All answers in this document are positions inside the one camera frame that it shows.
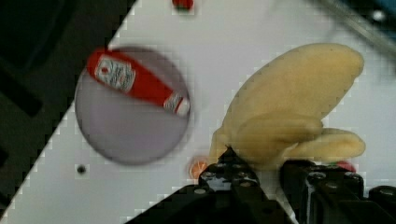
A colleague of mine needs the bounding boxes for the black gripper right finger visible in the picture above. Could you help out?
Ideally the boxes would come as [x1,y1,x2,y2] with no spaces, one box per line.
[280,161,395,224]

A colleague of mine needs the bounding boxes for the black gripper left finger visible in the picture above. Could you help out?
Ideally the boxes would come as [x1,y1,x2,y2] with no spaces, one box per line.
[125,147,293,224]

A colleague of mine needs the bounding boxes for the peeled yellow toy banana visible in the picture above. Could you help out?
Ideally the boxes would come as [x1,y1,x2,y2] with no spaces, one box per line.
[208,43,366,170]

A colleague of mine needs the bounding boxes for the red toy strawberry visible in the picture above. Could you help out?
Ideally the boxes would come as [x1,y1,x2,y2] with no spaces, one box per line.
[330,161,357,173]

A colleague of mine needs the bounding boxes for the orange slice toy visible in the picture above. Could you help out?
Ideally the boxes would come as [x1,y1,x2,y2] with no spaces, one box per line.
[188,157,208,179]

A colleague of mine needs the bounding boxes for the grey round plate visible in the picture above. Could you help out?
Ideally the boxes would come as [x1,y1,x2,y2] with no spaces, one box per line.
[75,46,191,165]

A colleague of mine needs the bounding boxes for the red ketchup bottle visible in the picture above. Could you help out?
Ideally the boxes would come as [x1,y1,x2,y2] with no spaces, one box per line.
[86,49,191,117]

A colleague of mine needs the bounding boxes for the red toy tomato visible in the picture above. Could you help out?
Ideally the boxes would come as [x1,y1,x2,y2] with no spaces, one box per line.
[172,0,194,10]

